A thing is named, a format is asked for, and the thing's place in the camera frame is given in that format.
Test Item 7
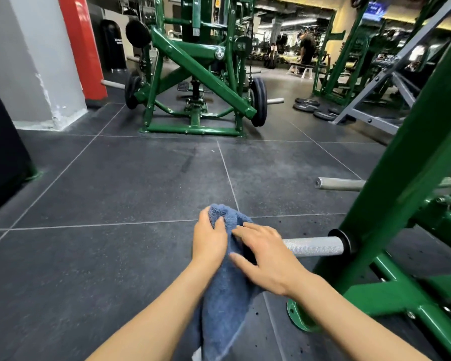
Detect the person's left hand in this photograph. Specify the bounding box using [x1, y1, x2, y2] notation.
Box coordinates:
[192, 206, 229, 266]

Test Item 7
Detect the person's right hand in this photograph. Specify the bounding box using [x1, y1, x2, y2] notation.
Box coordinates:
[229, 222, 311, 298]

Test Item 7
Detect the blue terry towel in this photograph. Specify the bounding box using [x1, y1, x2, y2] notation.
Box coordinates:
[190, 204, 266, 361]

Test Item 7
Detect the person's left forearm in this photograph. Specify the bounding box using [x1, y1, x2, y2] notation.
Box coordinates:
[86, 258, 226, 361]

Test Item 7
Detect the person's right forearm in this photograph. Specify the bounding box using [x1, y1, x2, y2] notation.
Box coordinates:
[288, 273, 432, 361]

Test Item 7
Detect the silver knurled plate sleeve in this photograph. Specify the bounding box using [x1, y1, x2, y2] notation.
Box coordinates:
[283, 229, 356, 258]

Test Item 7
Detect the silver smooth plate sleeve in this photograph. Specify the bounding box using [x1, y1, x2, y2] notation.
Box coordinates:
[315, 177, 451, 192]

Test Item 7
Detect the white flat bench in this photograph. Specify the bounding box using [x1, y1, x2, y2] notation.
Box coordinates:
[287, 63, 315, 79]

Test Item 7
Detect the green plate-loaded leverage machine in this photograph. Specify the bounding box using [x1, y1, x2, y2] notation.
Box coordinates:
[126, 0, 268, 138]

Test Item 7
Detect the green power rack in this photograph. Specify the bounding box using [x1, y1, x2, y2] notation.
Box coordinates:
[311, 0, 386, 106]

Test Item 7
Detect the black round roller pad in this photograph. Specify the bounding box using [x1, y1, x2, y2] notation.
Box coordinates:
[126, 20, 152, 49]

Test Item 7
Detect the black cylindrical bag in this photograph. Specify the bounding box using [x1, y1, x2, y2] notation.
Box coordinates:
[99, 19, 128, 72]

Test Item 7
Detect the red pillar padding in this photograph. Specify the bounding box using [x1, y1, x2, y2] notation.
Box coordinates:
[57, 0, 109, 101]

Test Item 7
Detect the black upholstered pad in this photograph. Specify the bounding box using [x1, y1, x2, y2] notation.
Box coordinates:
[0, 67, 37, 223]

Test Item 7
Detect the green weight machine frame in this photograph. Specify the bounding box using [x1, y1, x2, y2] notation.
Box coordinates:
[287, 19, 451, 361]

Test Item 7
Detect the grey metal bench frame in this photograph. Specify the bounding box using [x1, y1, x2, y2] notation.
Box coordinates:
[332, 0, 451, 136]

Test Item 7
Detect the blue wall screen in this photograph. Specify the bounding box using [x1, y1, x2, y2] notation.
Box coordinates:
[362, 1, 388, 22]

